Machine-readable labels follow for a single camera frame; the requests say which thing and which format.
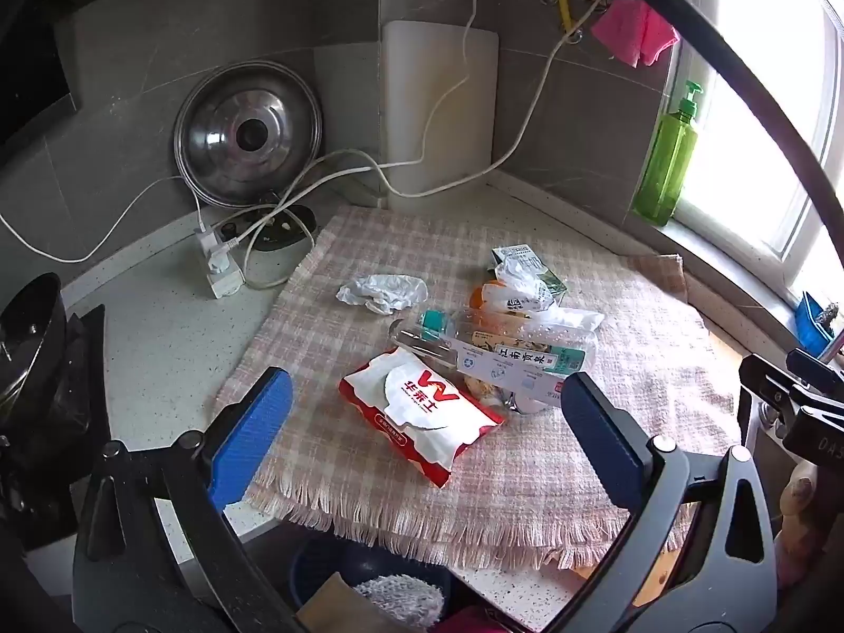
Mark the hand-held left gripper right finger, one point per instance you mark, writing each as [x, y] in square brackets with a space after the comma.
[600, 435]

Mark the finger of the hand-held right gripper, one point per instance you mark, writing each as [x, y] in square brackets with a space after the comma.
[814, 432]
[814, 369]

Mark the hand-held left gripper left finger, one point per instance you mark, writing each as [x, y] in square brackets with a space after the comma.
[254, 428]

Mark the orange peel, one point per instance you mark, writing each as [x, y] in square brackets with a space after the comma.
[478, 297]

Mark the green and white milk carton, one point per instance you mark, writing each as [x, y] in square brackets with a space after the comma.
[514, 256]

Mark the person's right hand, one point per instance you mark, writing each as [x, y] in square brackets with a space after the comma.
[801, 494]

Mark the blue sponge holder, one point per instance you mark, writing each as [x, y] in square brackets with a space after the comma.
[808, 323]

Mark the pink plaid cloth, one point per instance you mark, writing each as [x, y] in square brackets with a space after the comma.
[659, 343]

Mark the clear plastic water bottle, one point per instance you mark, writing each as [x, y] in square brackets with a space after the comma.
[501, 362]

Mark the wooden board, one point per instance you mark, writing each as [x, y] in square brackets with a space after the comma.
[653, 580]

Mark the white plug adapter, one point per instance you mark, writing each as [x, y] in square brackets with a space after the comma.
[221, 277]

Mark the red and white wipes packet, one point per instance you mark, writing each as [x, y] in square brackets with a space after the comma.
[422, 422]

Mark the crumpled clear plastic bag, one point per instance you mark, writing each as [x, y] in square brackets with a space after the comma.
[521, 283]

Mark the black gas stove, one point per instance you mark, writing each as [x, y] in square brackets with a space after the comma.
[82, 376]

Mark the crumpled white tissue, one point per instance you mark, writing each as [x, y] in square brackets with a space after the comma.
[386, 290]

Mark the brown cardboard piece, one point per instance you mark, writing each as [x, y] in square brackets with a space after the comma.
[336, 606]

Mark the window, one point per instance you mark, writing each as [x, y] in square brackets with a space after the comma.
[758, 178]

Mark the black round socket plate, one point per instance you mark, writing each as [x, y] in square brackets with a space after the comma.
[297, 224]

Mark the white mesh cloth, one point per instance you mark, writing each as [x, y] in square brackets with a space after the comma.
[402, 597]

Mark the black wok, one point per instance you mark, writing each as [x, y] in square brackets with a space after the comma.
[33, 323]

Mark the green soap pump bottle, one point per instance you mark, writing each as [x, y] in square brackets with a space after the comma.
[666, 165]

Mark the stainless steel pot lid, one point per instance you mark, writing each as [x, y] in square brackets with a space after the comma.
[217, 138]

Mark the white cutting board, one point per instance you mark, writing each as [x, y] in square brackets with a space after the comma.
[435, 112]

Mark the pink hanging rag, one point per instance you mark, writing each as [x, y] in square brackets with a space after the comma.
[633, 30]

